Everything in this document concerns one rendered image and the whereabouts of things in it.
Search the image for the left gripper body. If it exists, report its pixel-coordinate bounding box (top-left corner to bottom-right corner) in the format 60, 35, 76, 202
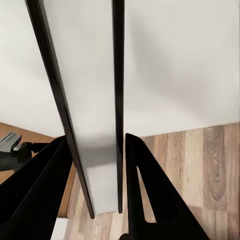
0, 142, 32, 172

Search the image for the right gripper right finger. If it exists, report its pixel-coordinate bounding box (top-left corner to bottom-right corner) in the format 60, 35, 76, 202
125, 133, 210, 240

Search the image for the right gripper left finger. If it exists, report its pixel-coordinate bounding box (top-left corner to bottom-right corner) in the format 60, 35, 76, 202
0, 135, 73, 240

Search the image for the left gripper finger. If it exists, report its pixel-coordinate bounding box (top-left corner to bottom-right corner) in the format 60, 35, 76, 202
18, 159, 30, 168
23, 142, 49, 153

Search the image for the hardback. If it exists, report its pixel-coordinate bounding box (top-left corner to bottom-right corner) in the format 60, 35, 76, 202
25, 0, 125, 219

